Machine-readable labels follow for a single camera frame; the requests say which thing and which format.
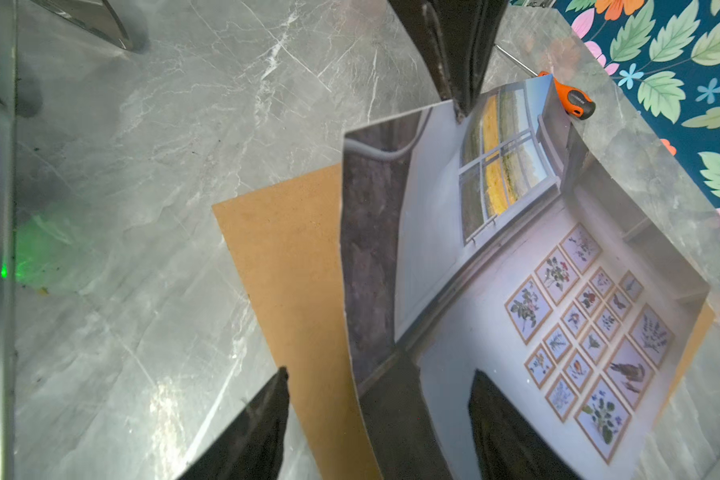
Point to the orange handled screwdriver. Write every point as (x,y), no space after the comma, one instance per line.
(574,101)

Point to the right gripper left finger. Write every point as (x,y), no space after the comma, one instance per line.
(252,446)

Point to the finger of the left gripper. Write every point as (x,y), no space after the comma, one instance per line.
(472,33)
(422,23)

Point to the brown frame backing board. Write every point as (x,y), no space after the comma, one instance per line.
(294,300)

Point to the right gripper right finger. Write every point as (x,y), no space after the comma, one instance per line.
(506,445)

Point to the photo print sheet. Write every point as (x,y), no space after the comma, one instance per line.
(511,312)

